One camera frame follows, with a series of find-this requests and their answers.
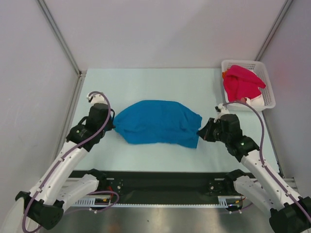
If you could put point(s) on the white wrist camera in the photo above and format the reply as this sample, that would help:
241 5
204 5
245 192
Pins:
96 98
221 110

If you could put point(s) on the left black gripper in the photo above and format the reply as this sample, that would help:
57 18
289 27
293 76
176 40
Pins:
111 124

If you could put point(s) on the pink t shirt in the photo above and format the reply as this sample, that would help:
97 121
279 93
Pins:
242 83

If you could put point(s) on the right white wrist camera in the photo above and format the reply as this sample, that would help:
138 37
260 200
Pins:
221 110

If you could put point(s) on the orange t shirt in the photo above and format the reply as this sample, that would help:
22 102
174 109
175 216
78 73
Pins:
224 73

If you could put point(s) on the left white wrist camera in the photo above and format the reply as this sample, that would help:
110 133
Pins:
96 98

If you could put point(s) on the white plastic basket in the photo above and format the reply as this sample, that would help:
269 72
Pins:
260 70

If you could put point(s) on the white t shirt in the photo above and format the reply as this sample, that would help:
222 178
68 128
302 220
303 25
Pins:
256 103

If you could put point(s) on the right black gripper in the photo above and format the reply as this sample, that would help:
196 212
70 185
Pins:
205 132

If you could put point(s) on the white slotted cable duct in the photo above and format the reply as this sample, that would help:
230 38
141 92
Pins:
187 202

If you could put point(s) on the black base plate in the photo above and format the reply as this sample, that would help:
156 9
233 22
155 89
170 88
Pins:
150 185

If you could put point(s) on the blue t shirt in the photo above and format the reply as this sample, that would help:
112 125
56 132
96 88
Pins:
159 121

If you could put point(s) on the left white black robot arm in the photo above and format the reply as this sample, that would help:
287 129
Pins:
47 201

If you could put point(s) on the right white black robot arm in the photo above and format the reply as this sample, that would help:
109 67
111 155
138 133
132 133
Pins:
287 210

